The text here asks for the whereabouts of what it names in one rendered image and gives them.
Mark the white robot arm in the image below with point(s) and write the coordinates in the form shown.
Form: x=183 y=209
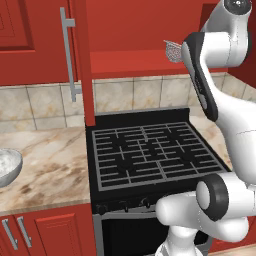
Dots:
x=240 y=146

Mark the metal mesh tea strainer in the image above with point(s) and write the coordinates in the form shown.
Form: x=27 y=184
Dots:
x=173 y=52

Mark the red base cabinet door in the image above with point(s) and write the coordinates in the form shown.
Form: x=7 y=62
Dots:
x=4 y=245
x=63 y=233

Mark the white bowl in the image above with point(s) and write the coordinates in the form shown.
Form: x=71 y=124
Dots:
x=8 y=165

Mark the red base cabinet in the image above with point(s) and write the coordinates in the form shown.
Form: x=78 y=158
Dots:
x=233 y=246

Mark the black gas stove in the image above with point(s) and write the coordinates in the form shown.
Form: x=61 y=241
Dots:
x=146 y=153

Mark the black oven door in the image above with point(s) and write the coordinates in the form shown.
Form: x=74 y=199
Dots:
x=130 y=236

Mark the red open wall cabinet door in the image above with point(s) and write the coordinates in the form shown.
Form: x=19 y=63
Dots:
x=85 y=66

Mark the red wall cabinet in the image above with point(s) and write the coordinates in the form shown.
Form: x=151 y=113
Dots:
x=140 y=40

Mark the red closed wall cabinet door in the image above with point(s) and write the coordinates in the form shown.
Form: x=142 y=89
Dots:
x=30 y=63

